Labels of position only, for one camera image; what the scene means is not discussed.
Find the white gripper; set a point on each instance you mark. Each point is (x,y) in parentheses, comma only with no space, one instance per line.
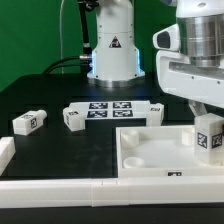
(178,77)

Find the white square tabletop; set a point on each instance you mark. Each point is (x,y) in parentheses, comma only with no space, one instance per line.
(160,151)

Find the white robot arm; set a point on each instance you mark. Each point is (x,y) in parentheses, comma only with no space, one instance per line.
(190,57)

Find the white front fence bar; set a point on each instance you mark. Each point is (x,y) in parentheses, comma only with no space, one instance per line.
(111,192)

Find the white fence bar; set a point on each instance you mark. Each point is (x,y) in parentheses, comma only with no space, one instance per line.
(111,192)
(7,151)

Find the white fiducial marker sheet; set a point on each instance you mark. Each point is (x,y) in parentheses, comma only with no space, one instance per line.
(112,109)

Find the white left fence bar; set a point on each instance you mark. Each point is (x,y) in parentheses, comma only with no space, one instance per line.
(7,151)

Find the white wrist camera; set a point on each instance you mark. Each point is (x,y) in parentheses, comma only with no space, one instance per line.
(168,39)

